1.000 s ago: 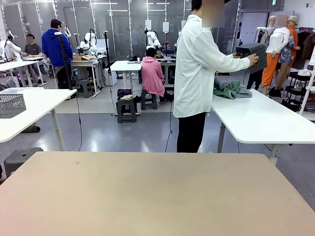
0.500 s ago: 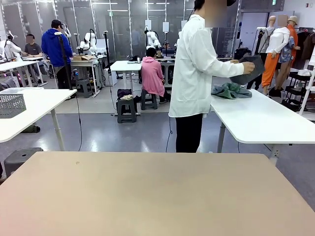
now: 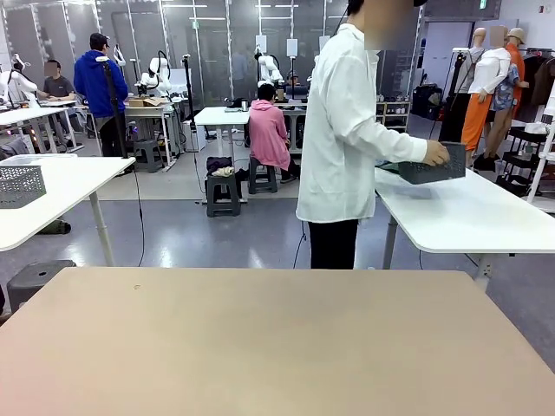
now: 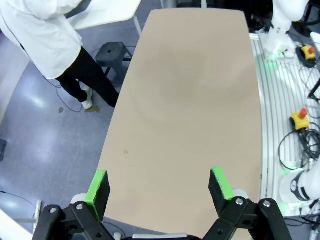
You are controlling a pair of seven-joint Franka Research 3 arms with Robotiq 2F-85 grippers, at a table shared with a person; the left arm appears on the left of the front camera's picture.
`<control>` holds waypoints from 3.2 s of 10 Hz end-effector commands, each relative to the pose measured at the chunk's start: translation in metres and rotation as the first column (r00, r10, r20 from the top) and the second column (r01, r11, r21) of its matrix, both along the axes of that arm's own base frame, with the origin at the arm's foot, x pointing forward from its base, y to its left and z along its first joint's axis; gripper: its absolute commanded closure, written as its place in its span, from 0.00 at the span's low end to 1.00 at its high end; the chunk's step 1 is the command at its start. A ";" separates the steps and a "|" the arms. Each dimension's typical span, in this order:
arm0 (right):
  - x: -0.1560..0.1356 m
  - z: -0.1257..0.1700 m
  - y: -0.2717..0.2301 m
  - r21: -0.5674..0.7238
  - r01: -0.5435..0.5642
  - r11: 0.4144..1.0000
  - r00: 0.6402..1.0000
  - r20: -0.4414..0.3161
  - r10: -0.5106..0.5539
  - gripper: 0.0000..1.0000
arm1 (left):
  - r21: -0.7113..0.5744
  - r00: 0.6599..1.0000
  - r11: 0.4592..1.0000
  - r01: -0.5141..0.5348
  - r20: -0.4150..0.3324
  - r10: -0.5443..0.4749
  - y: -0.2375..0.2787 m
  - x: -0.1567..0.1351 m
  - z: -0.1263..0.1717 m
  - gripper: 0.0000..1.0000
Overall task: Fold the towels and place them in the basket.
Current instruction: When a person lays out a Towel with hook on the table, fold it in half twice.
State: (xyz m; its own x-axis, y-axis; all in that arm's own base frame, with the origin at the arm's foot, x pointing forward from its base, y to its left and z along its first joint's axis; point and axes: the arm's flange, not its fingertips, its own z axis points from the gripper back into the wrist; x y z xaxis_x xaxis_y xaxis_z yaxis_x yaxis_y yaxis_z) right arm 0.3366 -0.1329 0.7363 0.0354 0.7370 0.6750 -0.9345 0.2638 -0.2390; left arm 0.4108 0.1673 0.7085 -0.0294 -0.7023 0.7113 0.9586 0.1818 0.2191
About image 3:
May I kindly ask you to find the white plastic bin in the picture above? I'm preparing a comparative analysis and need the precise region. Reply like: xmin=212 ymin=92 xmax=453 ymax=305
xmin=0 ymin=153 xmax=79 ymax=168

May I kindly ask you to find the person's right forearm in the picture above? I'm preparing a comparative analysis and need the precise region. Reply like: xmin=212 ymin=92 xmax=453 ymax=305
xmin=372 ymin=125 xmax=430 ymax=164

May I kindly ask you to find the wooden shoe shelf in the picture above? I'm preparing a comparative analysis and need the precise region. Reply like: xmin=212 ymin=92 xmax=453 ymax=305
xmin=375 ymin=100 xmax=412 ymax=133

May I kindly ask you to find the person's right hand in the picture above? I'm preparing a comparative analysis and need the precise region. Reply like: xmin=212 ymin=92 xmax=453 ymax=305
xmin=427 ymin=140 xmax=451 ymax=167

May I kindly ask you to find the black rolling cart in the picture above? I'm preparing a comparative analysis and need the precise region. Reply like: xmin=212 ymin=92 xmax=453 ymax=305
xmin=498 ymin=125 xmax=555 ymax=198

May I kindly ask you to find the white background desk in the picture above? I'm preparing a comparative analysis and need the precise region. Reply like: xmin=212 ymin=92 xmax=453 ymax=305
xmin=193 ymin=107 xmax=252 ymax=205

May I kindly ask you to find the seated person in grey shirt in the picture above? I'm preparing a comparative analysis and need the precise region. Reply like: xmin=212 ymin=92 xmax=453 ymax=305
xmin=36 ymin=60 xmax=78 ymax=103

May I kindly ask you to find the dark grey perforated basket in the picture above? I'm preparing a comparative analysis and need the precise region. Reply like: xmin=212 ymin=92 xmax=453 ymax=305
xmin=397 ymin=141 xmax=467 ymax=185

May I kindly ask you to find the person in pink hoodie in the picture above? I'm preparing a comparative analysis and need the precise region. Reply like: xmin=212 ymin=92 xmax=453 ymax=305
xmin=248 ymin=83 xmax=300 ymax=184

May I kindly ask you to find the pile of dark clothes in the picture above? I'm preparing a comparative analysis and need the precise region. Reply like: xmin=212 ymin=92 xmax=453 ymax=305
xmin=206 ymin=156 xmax=236 ymax=178

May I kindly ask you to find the black tripod pole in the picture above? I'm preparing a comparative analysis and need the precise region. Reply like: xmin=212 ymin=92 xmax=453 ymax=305
xmin=95 ymin=55 xmax=130 ymax=159

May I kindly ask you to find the white metal rack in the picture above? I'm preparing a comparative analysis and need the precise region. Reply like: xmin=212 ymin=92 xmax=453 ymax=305
xmin=526 ymin=93 xmax=555 ymax=213

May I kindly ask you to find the person in blue hoodie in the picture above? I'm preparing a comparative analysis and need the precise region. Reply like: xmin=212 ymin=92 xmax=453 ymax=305
xmin=73 ymin=32 xmax=129 ymax=158

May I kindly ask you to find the mannequin with beige hat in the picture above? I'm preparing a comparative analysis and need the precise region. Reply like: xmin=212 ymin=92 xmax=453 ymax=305
xmin=505 ymin=26 xmax=531 ymax=120

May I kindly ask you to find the person in white shirt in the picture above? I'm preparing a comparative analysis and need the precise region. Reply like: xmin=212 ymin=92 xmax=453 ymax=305
xmin=296 ymin=0 xmax=451 ymax=270

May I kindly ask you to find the dark green bag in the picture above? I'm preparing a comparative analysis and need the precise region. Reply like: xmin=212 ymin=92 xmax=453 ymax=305
xmin=36 ymin=219 xmax=72 ymax=235

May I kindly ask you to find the thin black floor cable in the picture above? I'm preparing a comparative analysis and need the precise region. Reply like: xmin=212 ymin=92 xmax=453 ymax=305
xmin=132 ymin=159 xmax=147 ymax=266

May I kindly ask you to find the small mannequin in blue shirt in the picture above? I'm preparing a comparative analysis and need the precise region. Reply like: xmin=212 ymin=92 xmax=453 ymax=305
xmin=492 ymin=64 xmax=521 ymax=159

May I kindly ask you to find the black luggage bag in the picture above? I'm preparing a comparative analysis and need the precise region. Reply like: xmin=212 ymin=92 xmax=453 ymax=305
xmin=411 ymin=84 xmax=444 ymax=121

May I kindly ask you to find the grey plastic step stool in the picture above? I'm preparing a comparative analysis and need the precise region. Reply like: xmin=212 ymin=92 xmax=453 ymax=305
xmin=6 ymin=259 xmax=77 ymax=314
xmin=206 ymin=172 xmax=243 ymax=218
xmin=247 ymin=156 xmax=278 ymax=195
xmin=132 ymin=139 xmax=165 ymax=173

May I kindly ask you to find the white table with rounded corners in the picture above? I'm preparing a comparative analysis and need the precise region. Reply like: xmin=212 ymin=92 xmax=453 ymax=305
xmin=373 ymin=166 xmax=555 ymax=292

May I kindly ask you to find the light grey perforated basket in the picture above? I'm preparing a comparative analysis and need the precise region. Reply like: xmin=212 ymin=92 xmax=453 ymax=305
xmin=0 ymin=164 xmax=48 ymax=210

